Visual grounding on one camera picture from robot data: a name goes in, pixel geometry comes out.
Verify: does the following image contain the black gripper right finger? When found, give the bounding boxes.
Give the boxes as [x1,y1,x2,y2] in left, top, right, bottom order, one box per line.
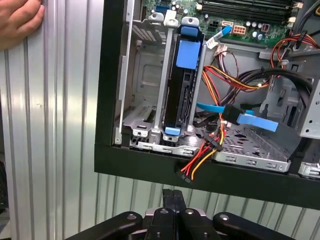
[172,189,297,240]

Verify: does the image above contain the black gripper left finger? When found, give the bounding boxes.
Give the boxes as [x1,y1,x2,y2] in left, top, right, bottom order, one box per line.
[63,189,179,240]

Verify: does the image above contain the red orange yellow power wire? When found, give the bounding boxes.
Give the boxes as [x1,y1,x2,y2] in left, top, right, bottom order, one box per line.
[174,64,263,187]

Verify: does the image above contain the hard disk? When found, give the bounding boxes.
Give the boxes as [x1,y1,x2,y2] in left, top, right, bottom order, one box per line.
[161,16,208,138]

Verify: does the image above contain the metal disk bay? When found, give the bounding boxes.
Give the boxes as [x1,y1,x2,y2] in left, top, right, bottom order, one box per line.
[113,12,208,156]

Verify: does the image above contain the person's bare hand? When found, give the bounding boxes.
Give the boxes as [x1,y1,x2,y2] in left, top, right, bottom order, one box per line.
[0,0,46,50]

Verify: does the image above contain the black PC case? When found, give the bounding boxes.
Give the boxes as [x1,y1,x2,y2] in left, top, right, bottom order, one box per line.
[94,0,320,211]

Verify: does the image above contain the metal drive cage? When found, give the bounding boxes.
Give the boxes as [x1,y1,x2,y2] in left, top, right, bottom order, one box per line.
[258,57,320,141]

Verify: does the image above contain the green motherboard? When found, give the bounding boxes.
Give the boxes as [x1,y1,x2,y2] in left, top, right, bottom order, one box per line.
[142,0,301,47]

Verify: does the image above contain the black RAM slot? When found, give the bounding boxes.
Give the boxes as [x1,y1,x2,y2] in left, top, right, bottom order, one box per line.
[201,4,295,12]
[201,9,295,18]
[202,0,293,6]

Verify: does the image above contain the blue data wire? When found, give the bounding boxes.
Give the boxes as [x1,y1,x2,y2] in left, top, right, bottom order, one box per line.
[196,101,280,133]

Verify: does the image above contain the thick black wire bundle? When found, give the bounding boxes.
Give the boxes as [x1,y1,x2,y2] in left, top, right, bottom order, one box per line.
[219,66,315,106]

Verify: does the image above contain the thin wires with white plug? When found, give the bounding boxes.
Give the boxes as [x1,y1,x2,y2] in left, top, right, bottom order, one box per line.
[213,44,241,101]

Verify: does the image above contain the blue wire with white label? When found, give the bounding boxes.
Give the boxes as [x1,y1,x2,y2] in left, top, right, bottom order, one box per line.
[204,24,232,51]

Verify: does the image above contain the red orange wire bundle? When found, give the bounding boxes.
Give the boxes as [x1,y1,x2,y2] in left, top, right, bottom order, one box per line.
[271,31,320,70]

